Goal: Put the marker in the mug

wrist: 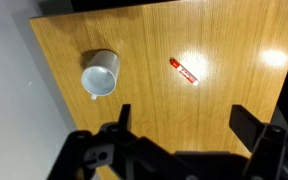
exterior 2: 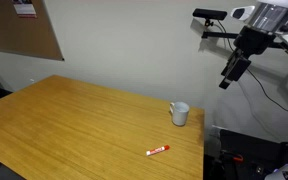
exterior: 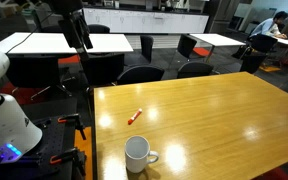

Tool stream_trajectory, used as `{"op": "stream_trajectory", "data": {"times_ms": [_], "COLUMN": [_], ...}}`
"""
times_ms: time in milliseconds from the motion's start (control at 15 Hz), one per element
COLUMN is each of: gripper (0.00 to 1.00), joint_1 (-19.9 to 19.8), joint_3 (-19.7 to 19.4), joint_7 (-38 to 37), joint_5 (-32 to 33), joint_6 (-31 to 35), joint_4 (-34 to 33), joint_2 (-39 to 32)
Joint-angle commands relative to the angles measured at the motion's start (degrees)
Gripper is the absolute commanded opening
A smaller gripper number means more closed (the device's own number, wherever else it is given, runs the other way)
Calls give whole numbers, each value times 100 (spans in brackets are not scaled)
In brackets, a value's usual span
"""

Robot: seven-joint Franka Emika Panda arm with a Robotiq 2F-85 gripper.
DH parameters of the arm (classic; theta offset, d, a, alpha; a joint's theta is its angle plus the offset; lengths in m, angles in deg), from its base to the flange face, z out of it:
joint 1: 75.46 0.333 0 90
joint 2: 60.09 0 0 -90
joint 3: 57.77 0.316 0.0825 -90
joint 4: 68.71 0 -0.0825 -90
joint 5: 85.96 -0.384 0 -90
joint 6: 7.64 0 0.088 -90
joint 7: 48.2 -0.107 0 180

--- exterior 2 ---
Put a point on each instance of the red whiteboard marker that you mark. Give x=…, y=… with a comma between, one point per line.
x=157, y=150

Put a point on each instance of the orange black clamp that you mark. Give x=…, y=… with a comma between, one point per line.
x=236, y=157

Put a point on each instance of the black stereo camera on mount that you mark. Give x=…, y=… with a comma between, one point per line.
x=210, y=14

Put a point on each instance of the paper pinned on board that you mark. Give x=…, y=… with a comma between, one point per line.
x=24, y=8

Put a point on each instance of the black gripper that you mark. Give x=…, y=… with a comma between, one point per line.
x=235, y=67

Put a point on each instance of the white ceramic mug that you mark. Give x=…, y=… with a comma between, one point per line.
x=179, y=112

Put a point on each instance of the cork notice board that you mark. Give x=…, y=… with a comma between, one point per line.
x=28, y=36

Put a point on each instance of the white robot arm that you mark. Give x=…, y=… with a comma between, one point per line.
x=266, y=24

